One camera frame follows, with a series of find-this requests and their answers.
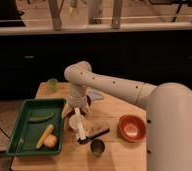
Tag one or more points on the white paper cup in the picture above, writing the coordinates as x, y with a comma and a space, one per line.
74, 126

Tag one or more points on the small green cup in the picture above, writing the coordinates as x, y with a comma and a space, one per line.
52, 85

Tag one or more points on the dark metal cup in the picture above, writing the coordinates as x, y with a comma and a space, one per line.
97, 147

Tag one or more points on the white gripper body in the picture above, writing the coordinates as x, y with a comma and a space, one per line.
77, 99

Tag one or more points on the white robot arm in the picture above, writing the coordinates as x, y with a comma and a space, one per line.
168, 109

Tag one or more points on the green plastic tray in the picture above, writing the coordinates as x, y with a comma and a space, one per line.
25, 135

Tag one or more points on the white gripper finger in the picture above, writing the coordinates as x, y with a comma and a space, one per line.
72, 119
79, 124

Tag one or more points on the orange round fruit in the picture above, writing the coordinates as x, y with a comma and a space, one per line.
50, 141

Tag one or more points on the black brush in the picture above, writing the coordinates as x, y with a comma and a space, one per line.
92, 137

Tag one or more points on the light blue cloth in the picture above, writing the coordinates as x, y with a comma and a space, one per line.
94, 94

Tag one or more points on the red orange bowl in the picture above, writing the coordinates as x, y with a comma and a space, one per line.
131, 128

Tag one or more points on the green cucumber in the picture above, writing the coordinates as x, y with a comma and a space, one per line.
41, 118

